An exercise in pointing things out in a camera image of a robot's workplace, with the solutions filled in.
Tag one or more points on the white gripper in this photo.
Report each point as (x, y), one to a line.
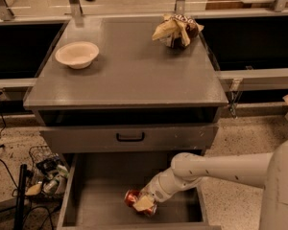
(156, 187)

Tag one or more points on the red coke can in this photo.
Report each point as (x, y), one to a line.
(131, 196)

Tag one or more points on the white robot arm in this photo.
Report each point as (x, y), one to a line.
(268, 171)

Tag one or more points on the open grey middle drawer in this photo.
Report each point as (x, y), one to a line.
(98, 182)

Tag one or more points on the closed grey top drawer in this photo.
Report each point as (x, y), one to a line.
(81, 139)

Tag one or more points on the grey drawer cabinet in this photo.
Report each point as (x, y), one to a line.
(135, 81)

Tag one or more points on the black stand pole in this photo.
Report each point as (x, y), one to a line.
(19, 209)

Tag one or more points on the white paper bowl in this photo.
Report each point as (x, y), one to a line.
(77, 55)

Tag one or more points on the crumpled brown chip bag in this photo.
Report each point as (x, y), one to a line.
(177, 30)

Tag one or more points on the black drawer handle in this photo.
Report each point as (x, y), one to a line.
(133, 138)

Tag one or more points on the wire basket with items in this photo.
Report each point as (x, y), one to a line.
(48, 178)

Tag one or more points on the metal clamp bracket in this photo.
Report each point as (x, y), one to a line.
(234, 96)

